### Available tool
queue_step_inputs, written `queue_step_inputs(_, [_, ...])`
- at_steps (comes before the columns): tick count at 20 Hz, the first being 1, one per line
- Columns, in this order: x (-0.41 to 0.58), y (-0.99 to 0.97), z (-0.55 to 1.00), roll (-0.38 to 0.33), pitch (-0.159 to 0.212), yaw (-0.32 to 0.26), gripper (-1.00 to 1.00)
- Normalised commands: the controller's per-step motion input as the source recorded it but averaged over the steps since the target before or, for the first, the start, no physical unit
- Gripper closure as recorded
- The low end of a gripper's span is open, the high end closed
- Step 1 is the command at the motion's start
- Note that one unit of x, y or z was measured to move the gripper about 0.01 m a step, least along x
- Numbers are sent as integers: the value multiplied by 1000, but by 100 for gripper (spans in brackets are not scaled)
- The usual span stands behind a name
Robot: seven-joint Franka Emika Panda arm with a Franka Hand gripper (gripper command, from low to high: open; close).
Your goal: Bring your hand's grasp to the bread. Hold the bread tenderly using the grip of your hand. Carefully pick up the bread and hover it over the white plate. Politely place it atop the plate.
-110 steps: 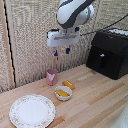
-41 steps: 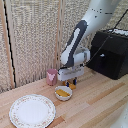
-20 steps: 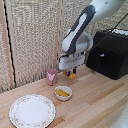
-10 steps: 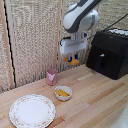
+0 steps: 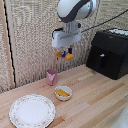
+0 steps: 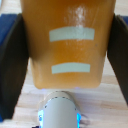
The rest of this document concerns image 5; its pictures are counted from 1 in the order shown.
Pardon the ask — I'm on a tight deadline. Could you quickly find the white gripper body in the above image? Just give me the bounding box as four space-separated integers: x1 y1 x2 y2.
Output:
51 27 83 49

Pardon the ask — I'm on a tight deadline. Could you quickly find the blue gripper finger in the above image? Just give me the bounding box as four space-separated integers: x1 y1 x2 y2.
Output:
67 47 74 55
60 49 67 59

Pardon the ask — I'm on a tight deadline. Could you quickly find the orange bread with white stripes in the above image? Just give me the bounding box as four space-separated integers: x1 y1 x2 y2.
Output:
55 50 75 62

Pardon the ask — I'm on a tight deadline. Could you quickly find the orange bread roll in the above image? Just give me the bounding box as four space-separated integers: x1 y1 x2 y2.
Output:
55 90 69 99
56 88 71 97

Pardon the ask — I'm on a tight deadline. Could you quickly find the white plate with floral rim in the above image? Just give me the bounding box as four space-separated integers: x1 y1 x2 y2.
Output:
8 94 57 128

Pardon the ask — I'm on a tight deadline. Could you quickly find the pink cup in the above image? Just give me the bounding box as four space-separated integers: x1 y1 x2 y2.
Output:
45 68 59 87

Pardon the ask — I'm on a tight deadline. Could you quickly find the white ceramic bowl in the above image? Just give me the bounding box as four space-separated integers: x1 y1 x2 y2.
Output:
54 85 73 102

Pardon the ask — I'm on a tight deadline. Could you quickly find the black box appliance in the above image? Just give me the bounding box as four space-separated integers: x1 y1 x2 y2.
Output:
85 29 128 81

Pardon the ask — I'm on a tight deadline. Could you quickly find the black cable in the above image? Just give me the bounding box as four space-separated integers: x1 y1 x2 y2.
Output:
80 9 128 34

